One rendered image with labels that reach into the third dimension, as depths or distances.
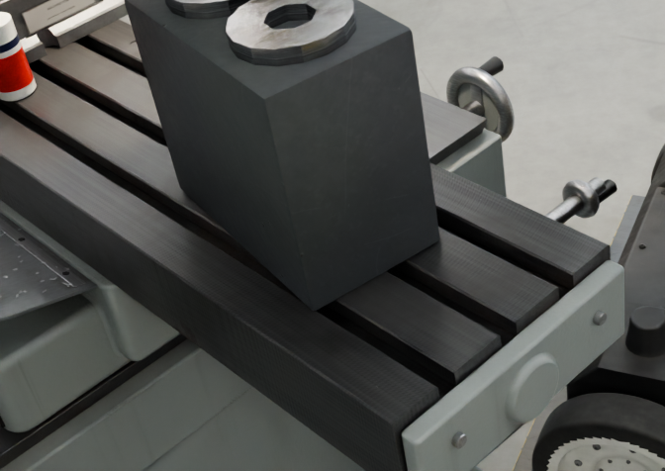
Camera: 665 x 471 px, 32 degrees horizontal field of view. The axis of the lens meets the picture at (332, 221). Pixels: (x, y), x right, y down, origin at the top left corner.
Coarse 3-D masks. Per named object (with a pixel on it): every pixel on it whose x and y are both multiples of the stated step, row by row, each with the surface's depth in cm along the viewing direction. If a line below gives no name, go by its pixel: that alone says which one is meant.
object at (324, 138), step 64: (128, 0) 89; (192, 0) 84; (256, 0) 82; (320, 0) 80; (192, 64) 82; (256, 64) 77; (320, 64) 76; (384, 64) 78; (192, 128) 89; (256, 128) 77; (320, 128) 77; (384, 128) 80; (192, 192) 97; (256, 192) 83; (320, 192) 80; (384, 192) 83; (256, 256) 90; (320, 256) 82; (384, 256) 86
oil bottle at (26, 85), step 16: (0, 16) 114; (0, 32) 114; (16, 32) 116; (0, 48) 114; (16, 48) 116; (0, 64) 115; (16, 64) 116; (0, 80) 116; (16, 80) 117; (32, 80) 118; (0, 96) 118; (16, 96) 118
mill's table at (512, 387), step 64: (64, 64) 123; (128, 64) 125; (0, 128) 114; (64, 128) 112; (128, 128) 110; (0, 192) 117; (64, 192) 103; (128, 192) 102; (448, 192) 94; (128, 256) 98; (192, 256) 93; (448, 256) 88; (512, 256) 89; (576, 256) 85; (192, 320) 94; (256, 320) 85; (320, 320) 84; (384, 320) 83; (448, 320) 82; (512, 320) 81; (576, 320) 83; (256, 384) 90; (320, 384) 81; (384, 384) 78; (448, 384) 80; (512, 384) 80; (384, 448) 78; (448, 448) 78
